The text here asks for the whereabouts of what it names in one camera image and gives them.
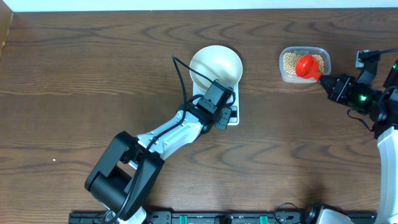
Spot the left black cable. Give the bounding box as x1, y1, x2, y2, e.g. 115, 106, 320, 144
105, 55, 224, 224

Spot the cream round bowl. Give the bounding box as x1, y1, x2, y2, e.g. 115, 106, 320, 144
189, 45, 243, 90

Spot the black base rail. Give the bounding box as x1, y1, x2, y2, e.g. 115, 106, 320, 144
68, 211, 376, 224

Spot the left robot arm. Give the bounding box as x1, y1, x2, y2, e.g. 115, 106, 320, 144
85, 102, 233, 223

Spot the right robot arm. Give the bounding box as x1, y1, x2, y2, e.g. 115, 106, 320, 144
319, 63, 397, 223

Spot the clear plastic soybean container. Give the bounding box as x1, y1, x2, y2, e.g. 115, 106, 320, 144
279, 47, 331, 84

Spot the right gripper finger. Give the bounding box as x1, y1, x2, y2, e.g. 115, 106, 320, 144
320, 81, 335, 95
319, 74, 342, 83

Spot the white digital kitchen scale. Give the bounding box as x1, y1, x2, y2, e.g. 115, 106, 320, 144
193, 83, 240, 126

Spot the red plastic measuring scoop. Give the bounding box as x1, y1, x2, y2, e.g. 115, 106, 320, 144
295, 55, 321, 81

